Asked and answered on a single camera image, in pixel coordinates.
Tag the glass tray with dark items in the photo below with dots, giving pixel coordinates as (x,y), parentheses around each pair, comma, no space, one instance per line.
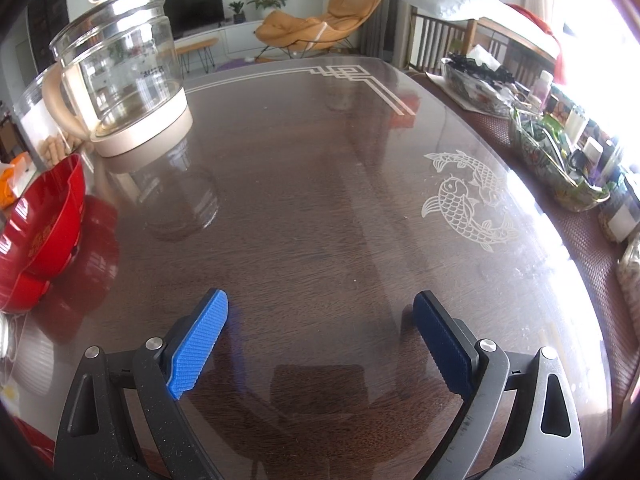
(475,85)

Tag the glass kettle with cream base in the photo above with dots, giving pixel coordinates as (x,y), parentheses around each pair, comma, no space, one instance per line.
(125,85)

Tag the red cloth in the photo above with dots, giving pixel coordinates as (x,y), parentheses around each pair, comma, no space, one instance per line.
(542,35)

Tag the woven basket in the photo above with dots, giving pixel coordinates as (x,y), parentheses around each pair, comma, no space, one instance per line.
(631,265)

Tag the orange lounge chair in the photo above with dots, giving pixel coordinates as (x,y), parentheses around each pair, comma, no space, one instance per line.
(320,22)

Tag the orange tissue pack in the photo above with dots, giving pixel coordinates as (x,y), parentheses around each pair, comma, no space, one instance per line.
(11,185)

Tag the purple rug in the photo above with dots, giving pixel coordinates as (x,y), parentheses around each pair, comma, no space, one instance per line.
(235,65)

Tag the small green potted plant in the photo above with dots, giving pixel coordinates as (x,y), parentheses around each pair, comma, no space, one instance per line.
(237,11)

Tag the glass tray with toiletries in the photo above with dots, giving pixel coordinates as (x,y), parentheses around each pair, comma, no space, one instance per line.
(555,165)

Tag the clear jar with peanuts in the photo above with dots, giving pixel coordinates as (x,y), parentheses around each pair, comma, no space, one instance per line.
(30,115)

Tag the round wooden stool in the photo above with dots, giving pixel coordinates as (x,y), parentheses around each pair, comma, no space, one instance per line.
(197,50)

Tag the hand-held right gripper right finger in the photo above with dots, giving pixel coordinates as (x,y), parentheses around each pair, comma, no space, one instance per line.
(442,342)

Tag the grey curtain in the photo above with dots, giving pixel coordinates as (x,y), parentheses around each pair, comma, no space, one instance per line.
(382,7)

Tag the wooden bench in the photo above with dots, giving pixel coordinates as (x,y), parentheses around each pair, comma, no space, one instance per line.
(435,40)

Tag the white pillow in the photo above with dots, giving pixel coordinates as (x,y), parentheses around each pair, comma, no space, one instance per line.
(445,1)

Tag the white television cabinet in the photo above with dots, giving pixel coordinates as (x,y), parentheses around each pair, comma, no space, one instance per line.
(235,37)

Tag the black television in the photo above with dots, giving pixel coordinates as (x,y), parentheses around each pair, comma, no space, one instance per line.
(195,7)

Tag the dark display cabinet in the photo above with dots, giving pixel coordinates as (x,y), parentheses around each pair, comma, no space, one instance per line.
(47,15)

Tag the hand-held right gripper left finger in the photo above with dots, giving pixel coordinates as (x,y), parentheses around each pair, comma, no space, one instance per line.
(197,340)

